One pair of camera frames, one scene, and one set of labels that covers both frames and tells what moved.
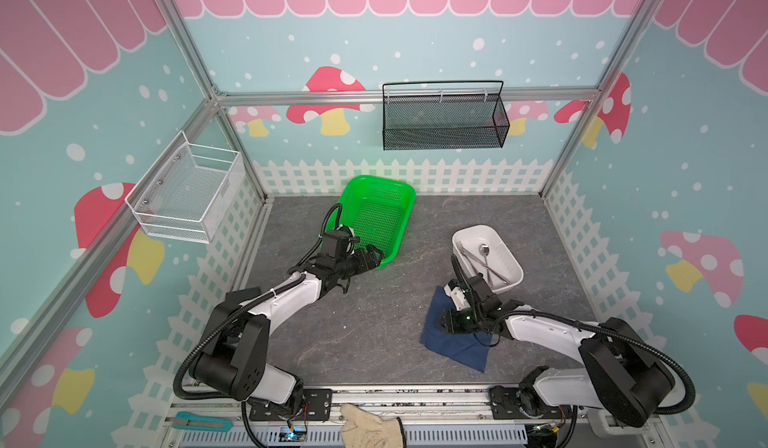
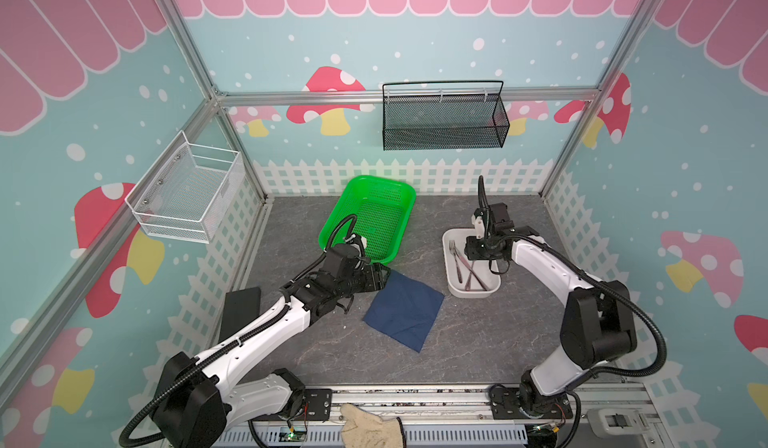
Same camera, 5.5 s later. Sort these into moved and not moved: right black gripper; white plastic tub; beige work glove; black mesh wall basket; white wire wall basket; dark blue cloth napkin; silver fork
Moved: right black gripper; white plastic tub; dark blue cloth napkin; silver fork
Not moved: beige work glove; white wire wall basket; black mesh wall basket
